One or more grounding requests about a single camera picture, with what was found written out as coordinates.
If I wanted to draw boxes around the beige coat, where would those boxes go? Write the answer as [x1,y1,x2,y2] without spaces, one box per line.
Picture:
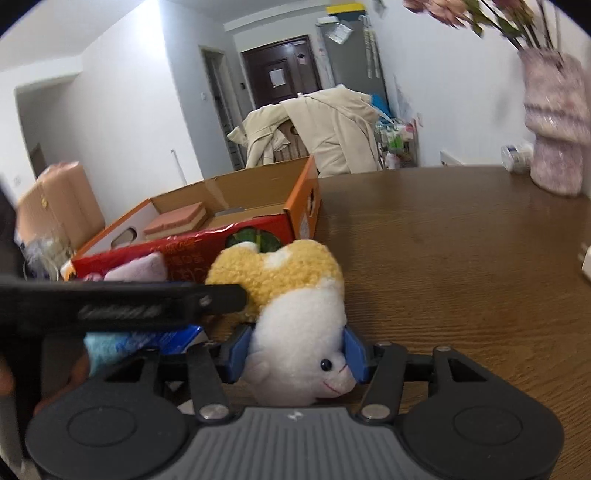
[227,85,384,178]

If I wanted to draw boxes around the white cluttered bag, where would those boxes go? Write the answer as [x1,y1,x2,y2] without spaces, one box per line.
[21,235,75,280]

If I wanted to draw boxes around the wooden chair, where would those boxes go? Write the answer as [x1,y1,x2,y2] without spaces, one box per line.
[272,117,311,162]

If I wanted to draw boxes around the light blue cloth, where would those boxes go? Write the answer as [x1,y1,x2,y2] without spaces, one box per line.
[85,331,127,374]

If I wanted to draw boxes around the grey refrigerator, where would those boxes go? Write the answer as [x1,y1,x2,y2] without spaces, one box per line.
[315,18,391,100]

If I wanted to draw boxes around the yellow and white plush toy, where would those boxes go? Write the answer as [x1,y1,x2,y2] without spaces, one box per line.
[205,239,358,408]

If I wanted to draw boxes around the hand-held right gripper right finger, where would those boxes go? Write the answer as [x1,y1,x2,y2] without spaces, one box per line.
[342,325,490,423]

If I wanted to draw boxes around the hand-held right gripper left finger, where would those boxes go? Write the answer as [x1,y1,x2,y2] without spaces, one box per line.
[104,323,257,423]

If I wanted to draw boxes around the yellow box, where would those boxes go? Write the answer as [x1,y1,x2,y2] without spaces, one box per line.
[325,2,365,17]

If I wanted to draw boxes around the lilac plush toy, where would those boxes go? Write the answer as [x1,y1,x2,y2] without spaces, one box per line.
[85,251,168,282]

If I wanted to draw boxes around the person's left hand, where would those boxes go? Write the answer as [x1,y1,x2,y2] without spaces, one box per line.
[0,350,92,417]

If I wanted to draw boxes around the pink suitcase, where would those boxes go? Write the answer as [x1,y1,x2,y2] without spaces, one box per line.
[16,161,106,250]

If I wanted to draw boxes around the white jar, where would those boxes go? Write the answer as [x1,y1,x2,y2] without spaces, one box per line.
[501,143,534,174]

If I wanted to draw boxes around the pink artificial flowers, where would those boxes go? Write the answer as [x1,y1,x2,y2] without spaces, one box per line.
[403,0,568,51]

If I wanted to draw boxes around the pink fuzzy vase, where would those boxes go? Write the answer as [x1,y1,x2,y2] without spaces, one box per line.
[517,48,591,198]

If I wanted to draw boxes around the pink sponge block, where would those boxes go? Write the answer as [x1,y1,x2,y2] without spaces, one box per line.
[143,202,207,241]

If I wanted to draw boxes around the orange red cardboard box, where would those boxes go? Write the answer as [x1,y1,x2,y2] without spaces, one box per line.
[62,154,321,282]

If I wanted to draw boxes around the dark brown door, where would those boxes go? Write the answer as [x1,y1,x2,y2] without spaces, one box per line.
[241,37,322,109]

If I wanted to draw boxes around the shelf with bottles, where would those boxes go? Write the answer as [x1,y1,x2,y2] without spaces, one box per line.
[375,115,419,169]

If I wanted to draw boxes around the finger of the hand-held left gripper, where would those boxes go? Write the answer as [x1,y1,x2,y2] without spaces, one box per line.
[18,281,247,335]

